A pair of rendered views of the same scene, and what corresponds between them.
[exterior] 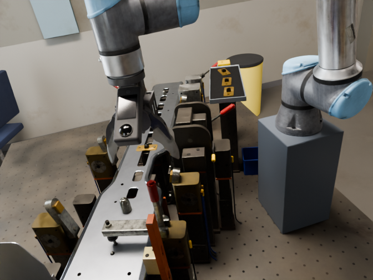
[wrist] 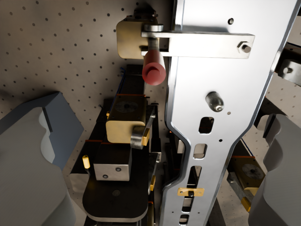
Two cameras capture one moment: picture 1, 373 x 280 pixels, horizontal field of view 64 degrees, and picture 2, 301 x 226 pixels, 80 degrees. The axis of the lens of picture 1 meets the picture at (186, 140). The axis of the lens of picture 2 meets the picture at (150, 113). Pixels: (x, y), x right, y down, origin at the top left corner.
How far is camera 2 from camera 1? 56 cm
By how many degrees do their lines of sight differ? 27
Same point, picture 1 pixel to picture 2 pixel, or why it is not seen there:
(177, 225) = (130, 47)
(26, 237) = not seen: outside the picture
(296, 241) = (47, 83)
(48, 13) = not seen: outside the picture
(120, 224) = (221, 47)
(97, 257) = (252, 15)
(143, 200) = (190, 112)
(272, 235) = (69, 90)
